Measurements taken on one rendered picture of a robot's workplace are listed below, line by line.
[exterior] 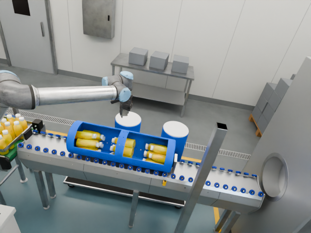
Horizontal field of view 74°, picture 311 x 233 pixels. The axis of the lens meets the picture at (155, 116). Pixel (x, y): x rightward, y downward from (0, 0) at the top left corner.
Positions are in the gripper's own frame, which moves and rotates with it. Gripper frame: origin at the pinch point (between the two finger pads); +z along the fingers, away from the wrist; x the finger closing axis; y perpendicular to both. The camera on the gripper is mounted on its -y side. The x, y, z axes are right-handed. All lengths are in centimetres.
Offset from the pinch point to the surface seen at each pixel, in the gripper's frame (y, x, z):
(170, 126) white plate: 42, 49, 36
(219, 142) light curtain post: 66, -36, -21
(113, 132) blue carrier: -9.2, 13.0, 29.2
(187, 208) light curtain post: 63, -36, 46
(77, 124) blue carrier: -36.1, -1.0, 16.1
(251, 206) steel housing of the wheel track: 122, -14, 57
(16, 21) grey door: -321, 317, 30
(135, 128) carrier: 6, 40, 41
